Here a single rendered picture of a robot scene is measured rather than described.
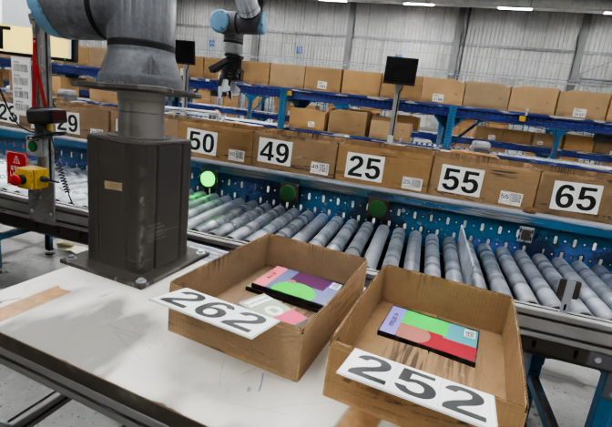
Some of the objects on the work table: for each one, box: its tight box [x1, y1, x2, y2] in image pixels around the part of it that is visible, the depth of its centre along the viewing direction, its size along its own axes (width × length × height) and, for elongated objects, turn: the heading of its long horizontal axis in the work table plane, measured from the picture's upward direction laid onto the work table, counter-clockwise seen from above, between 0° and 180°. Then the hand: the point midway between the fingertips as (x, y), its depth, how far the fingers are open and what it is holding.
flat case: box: [251, 265, 344, 310], centre depth 97 cm, size 14×19×2 cm
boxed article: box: [239, 293, 308, 333], centre depth 83 cm, size 7×13×4 cm, turn 23°
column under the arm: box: [60, 131, 209, 290], centre depth 105 cm, size 26×26×33 cm
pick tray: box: [168, 234, 368, 382], centre depth 89 cm, size 28×38×10 cm
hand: (224, 97), depth 194 cm, fingers open, 10 cm apart
